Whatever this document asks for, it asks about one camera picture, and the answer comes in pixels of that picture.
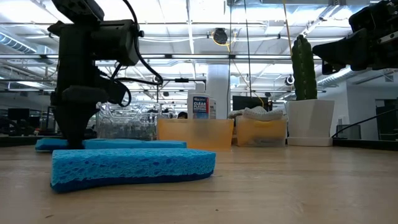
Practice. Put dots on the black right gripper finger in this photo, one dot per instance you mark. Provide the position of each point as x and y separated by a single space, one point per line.
348 51

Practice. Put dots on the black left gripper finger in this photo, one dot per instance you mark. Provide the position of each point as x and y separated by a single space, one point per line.
90 99
68 109

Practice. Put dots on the blue kitchen sponge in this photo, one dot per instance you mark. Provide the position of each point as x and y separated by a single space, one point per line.
124 144
46 145
168 145
133 168

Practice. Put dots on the grey waffle cloth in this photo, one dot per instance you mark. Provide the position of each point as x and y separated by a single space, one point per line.
261 114

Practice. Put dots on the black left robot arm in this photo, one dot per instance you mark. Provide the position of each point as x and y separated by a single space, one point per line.
77 9

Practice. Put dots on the green cactus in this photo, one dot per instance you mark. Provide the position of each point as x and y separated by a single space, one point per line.
304 68

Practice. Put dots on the small black monitor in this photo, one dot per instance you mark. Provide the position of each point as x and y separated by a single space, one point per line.
18 114

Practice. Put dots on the dark cabinet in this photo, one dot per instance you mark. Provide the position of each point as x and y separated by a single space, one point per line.
387 118

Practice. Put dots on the small round hanging reel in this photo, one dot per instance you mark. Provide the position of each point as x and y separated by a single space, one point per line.
289 80

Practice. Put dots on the white plant pot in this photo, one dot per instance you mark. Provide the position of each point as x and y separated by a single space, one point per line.
311 121

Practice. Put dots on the person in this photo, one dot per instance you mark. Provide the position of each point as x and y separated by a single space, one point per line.
182 115

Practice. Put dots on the orange plastic bin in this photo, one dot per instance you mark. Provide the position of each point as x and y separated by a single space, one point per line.
192 137

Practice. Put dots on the large black monitor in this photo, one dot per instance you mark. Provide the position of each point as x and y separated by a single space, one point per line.
252 102

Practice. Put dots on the black ceiling reel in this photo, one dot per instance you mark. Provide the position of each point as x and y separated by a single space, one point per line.
220 36

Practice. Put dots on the small clear plastic bin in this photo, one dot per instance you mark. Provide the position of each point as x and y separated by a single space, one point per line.
248 141

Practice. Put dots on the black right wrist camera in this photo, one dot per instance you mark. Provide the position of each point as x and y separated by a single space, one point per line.
377 15

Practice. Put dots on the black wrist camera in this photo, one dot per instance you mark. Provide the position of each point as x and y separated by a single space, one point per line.
116 42
377 15

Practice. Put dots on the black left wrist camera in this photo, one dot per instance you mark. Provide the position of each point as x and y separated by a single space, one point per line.
116 42

